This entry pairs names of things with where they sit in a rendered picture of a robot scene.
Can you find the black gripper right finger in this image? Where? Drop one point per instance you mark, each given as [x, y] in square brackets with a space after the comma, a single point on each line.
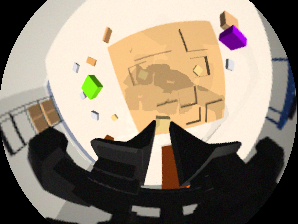
[192, 154]

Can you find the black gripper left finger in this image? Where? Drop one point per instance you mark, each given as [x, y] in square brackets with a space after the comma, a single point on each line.
[136, 151]

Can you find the lime green cube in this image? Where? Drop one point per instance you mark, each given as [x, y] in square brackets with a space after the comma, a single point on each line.
[91, 86]

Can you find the purple block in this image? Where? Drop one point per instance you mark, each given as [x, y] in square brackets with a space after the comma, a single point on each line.
[232, 38]

